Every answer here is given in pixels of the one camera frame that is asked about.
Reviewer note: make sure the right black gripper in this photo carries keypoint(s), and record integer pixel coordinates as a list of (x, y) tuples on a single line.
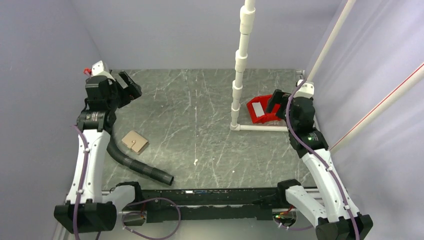
[(278, 97)]

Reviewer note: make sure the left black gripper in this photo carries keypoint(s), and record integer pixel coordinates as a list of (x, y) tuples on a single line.
[(129, 93)]

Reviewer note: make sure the white credit card stack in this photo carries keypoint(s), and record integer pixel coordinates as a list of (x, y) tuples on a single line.
[(258, 109)]

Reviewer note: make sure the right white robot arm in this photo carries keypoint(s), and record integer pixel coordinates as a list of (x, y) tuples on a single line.
[(337, 217)]

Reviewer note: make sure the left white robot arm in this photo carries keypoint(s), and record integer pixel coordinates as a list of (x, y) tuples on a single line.
[(86, 209)]

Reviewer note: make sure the red plastic bin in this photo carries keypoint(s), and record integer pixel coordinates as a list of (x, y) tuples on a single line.
[(263, 99)]

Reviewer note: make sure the white diagonal pole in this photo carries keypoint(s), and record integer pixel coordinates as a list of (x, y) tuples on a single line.
[(341, 18)]

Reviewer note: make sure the white pole with red stripe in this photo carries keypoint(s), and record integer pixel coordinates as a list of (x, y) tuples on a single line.
[(410, 82)]

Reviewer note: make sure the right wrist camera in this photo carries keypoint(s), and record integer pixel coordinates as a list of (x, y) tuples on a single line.
[(306, 90)]

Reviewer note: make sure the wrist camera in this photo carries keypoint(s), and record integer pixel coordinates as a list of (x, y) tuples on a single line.
[(98, 69), (306, 90)]

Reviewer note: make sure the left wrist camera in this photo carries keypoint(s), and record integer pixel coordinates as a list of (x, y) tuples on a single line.
[(98, 69)]

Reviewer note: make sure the white PVC pipe frame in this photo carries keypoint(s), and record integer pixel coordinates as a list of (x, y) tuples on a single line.
[(247, 17)]

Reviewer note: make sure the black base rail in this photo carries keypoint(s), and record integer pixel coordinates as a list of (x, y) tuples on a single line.
[(258, 203)]

